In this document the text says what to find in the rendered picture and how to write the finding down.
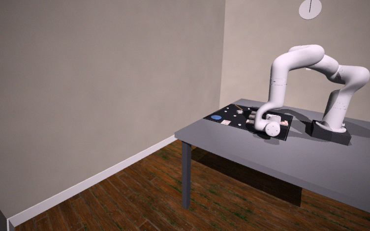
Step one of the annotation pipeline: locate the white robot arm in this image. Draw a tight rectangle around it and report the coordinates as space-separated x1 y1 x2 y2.
254 45 370 137

